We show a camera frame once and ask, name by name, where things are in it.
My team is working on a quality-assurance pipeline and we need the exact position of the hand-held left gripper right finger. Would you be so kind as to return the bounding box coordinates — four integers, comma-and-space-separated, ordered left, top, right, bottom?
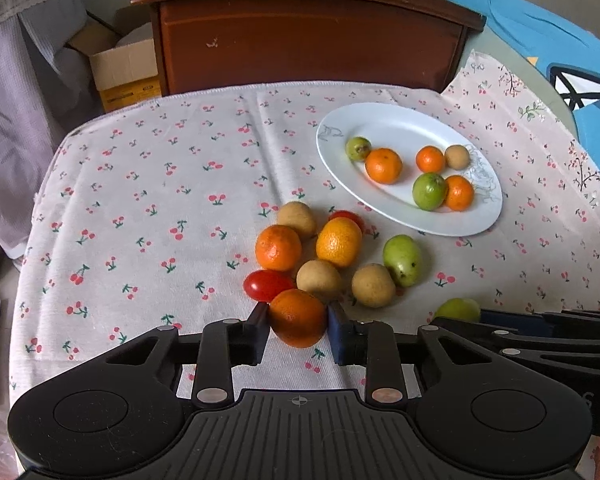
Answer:
327, 302, 546, 407

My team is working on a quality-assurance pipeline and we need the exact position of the grey-blue cloth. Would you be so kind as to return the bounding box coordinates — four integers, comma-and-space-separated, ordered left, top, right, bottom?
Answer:
20, 0, 88, 76

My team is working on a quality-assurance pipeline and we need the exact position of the lavender cloth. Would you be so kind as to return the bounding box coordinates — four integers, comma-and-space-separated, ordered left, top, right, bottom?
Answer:
0, 0, 106, 261

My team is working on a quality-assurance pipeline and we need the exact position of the grey-green sheet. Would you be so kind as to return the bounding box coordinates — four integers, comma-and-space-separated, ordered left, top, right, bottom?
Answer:
452, 20, 581, 136

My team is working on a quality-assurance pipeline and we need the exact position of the blue printed blanket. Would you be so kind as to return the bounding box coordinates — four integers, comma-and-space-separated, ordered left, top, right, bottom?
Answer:
412, 0, 600, 191

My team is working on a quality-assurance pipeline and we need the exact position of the red cherry tomato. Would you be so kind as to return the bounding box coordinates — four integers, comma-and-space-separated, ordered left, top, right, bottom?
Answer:
243, 270, 297, 304
327, 210, 366, 233

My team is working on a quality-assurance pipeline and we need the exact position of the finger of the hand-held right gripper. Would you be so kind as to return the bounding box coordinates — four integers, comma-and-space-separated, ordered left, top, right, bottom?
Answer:
480, 310, 600, 336
434, 318, 600, 376

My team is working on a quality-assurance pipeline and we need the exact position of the brown wooden nightstand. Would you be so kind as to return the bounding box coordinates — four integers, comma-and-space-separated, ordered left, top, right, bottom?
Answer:
129, 0, 487, 97

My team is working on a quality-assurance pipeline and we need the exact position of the white oval plate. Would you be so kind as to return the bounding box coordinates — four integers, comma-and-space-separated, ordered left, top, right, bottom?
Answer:
316, 102, 504, 238

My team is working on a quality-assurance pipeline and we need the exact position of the open cardboard box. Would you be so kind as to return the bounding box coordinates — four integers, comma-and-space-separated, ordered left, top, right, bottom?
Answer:
65, 7, 163, 113

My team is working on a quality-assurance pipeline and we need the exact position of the small spotted green jujube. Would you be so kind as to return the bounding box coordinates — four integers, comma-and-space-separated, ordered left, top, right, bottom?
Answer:
345, 136, 372, 162

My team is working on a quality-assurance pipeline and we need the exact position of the tan longan fruit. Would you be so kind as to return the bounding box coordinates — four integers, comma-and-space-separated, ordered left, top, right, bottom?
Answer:
444, 144, 471, 170
276, 201, 317, 240
351, 263, 397, 309
296, 259, 343, 303

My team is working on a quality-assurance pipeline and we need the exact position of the cherry-print tablecloth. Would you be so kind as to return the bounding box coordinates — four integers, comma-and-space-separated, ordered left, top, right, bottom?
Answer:
8, 49, 600, 411

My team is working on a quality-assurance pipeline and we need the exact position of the small mandarin orange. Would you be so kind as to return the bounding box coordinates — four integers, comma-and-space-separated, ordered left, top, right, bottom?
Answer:
415, 145, 446, 173

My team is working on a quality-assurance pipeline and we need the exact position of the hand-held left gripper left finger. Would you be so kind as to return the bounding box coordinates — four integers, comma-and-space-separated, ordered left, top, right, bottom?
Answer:
55, 304, 271, 408

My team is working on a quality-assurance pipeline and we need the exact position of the large green jujube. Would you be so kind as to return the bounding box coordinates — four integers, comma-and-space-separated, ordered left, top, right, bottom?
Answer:
383, 234, 423, 288

